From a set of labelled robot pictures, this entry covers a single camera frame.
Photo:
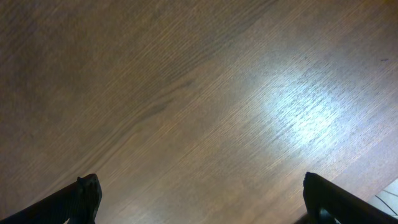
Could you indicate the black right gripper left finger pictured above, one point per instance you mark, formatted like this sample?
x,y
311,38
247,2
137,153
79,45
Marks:
x,y
76,203

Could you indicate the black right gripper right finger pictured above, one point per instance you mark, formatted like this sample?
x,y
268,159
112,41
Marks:
x,y
328,203

